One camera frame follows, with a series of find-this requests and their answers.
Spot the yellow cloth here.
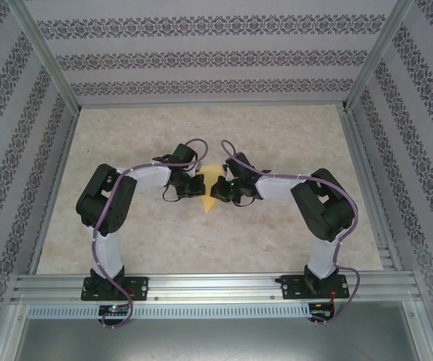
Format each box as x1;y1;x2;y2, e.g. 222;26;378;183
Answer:
199;164;227;215

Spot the grey sheet metal tray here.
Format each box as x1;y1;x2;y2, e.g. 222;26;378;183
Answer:
13;300;428;361

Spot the left gripper thin black cable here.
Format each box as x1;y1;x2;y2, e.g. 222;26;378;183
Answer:
162;186;182;205

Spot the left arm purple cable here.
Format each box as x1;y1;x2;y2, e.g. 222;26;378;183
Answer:
92;138;212;330

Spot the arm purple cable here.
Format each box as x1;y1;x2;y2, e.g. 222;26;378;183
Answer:
92;138;212;330
220;139;362;328

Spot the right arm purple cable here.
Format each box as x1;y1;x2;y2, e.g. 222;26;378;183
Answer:
220;139;362;328

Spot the aluminium mounting rail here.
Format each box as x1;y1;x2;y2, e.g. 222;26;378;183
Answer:
11;269;422;304

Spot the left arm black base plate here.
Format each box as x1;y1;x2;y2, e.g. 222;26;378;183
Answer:
82;276;150;302

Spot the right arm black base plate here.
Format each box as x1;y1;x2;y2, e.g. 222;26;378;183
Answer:
282;274;349;301

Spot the slotted grey cable duct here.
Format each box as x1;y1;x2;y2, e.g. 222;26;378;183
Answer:
26;303;312;320

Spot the aluminium table edge rail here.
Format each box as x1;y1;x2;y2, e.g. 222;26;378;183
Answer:
338;107;404;272

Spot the aluminium frame post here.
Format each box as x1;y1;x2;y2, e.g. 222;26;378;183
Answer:
11;0;82;114
342;0;416;112

